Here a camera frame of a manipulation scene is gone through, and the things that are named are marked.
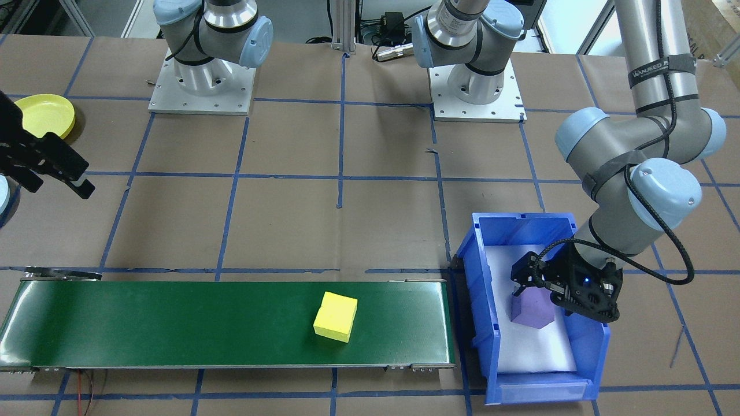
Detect purple foam block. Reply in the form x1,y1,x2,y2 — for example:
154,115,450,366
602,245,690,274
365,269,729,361
510,288,557,330

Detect yellow foam block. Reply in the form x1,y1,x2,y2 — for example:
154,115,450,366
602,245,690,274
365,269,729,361
313,291,358,344

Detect yellow plate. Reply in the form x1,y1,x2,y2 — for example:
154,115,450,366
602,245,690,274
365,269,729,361
13,94,77,140

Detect white foam pad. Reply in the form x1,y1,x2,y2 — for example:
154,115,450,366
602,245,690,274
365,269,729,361
489,244,578,373

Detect blue plastic storage bin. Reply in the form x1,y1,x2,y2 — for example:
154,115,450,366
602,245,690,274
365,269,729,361
456,212,611,405

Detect green conveyor belt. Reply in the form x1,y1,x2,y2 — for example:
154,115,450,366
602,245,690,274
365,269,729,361
0,267,457,373

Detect silver cylindrical connector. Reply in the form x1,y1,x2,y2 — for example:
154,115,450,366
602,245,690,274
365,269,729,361
373,43,414,61

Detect brown cardboard box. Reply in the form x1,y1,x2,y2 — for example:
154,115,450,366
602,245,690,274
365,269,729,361
685,0,740,61

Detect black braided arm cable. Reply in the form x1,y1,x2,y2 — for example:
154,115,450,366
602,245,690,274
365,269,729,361
535,0,694,285

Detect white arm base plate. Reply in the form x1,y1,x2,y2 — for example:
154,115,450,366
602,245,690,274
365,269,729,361
429,58,527,123
149,49,257,116

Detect red black conveyor wire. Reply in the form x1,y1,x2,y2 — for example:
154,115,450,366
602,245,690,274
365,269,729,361
78,370,98,416

